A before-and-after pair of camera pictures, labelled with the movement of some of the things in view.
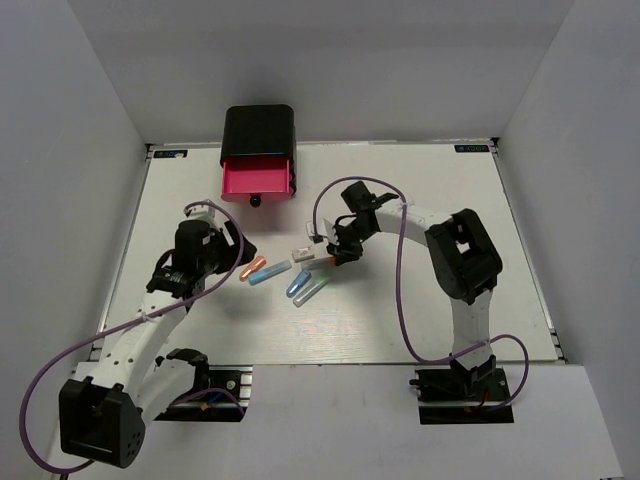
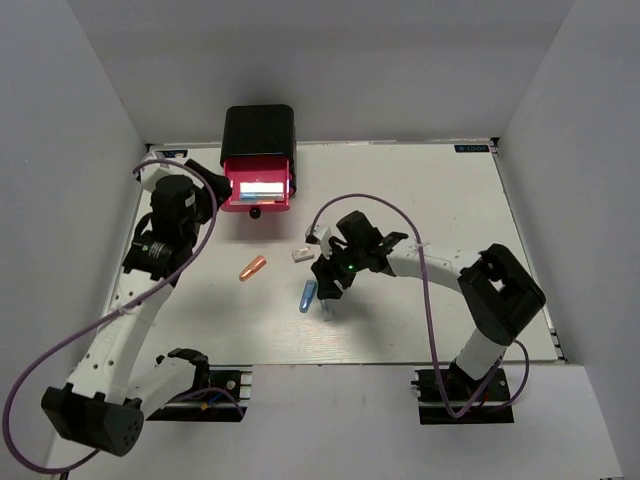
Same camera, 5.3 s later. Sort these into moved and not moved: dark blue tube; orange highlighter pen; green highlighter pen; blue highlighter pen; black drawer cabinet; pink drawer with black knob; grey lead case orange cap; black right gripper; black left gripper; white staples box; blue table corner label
Moved: grey lead case orange cap; pink drawer with black knob; dark blue tube; black left gripper; green highlighter pen; black right gripper; blue highlighter pen
Not moved: blue table corner label; black drawer cabinet; white staples box; orange highlighter pen
